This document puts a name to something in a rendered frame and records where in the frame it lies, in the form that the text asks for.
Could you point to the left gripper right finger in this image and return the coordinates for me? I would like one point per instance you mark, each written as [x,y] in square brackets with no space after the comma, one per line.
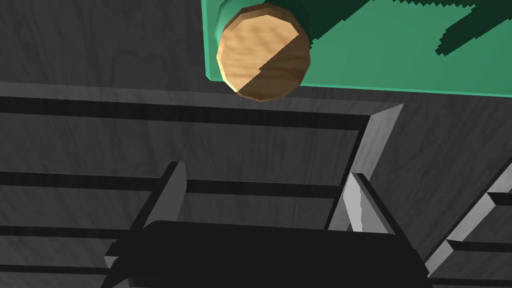
[366,210]

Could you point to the green drawer front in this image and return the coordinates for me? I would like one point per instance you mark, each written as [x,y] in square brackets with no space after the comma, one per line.
[400,60]

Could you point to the round wooden knob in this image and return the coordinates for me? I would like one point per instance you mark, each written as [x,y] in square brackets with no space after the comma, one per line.
[262,52]

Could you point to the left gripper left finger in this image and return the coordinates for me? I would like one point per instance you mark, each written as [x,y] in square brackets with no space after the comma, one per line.
[166,198]

